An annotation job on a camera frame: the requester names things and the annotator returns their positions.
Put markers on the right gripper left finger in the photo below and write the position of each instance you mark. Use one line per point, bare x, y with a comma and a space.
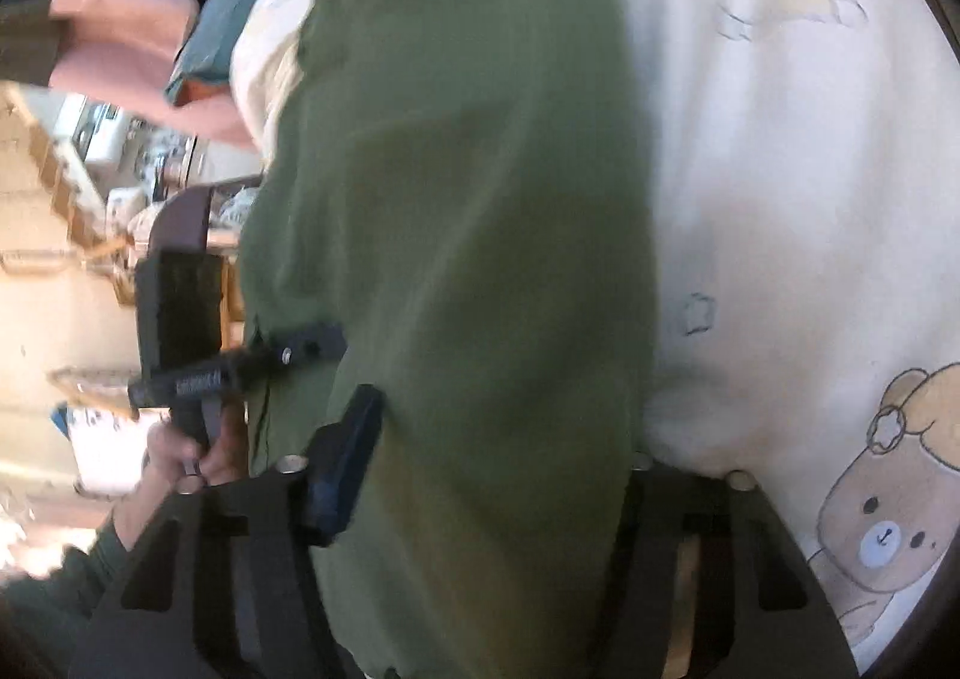
222, 582

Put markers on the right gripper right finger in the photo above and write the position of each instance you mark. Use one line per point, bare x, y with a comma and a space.
706, 581

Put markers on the olive green pants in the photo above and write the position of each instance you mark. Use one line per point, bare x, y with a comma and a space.
459, 185

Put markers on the person's left hand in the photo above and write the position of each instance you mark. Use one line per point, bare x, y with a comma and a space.
174, 462

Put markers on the purple folding chair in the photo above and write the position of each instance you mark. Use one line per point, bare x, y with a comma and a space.
204, 218

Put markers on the teal bed headboard cushion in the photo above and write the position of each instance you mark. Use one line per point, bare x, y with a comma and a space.
201, 70

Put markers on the pink hanging curtain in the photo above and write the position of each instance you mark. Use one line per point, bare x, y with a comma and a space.
123, 51

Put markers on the cream bear print duvet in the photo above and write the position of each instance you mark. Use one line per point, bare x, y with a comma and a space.
802, 191

